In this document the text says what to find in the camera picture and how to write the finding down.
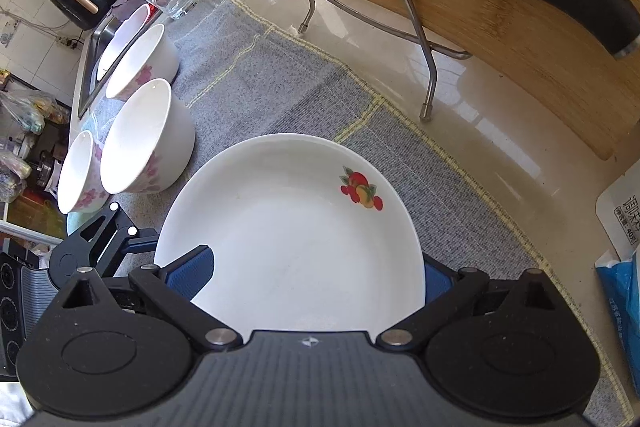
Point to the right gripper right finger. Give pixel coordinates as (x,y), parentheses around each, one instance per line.
(449,295)

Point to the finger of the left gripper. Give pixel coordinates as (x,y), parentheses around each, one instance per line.
(101,243)

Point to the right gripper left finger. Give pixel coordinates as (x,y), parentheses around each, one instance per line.
(168,292)

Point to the floral white bowl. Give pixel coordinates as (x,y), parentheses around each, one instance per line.
(150,142)
(80,188)

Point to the white plate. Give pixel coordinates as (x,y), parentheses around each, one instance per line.
(307,236)

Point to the blue white salt bag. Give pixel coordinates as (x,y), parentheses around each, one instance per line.
(617,209)

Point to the white plastic colander basket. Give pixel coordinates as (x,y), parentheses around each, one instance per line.
(123,35)

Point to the grey teal table cloth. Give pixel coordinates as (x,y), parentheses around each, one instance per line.
(242,77)

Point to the bamboo cutting board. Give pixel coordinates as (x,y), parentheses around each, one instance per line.
(550,56)

